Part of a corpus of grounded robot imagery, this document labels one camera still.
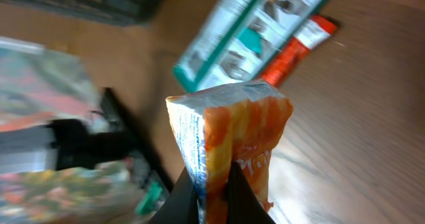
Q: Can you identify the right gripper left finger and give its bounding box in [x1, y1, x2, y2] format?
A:
[148, 168, 199, 224]

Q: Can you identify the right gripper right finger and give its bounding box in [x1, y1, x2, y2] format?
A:
[226, 162, 275, 224]

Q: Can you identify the orange small box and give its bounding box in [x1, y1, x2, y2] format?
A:
[166, 80, 293, 223]

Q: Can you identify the white green glove package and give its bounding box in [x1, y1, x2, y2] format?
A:
[173, 0, 328, 92]

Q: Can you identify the red snack packet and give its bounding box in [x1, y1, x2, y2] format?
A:
[259, 15, 339, 87]

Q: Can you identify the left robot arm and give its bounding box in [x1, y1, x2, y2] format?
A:
[1, 119, 134, 174]

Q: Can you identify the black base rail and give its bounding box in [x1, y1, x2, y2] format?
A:
[99, 87, 175, 218]

